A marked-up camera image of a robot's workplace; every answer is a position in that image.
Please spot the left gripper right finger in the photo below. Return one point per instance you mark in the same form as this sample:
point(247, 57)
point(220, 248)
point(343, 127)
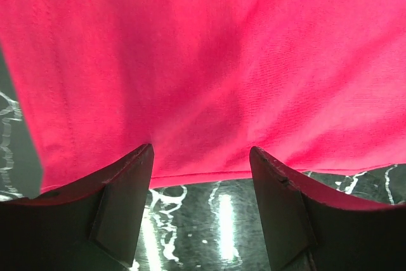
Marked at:
point(310, 226)

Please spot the black marble table mat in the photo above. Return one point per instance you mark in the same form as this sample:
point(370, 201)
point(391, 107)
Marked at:
point(202, 227)

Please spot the magenta t shirt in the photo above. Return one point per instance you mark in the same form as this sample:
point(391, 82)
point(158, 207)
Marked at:
point(318, 84)

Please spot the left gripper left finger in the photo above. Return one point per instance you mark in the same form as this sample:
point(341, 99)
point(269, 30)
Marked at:
point(90, 224)

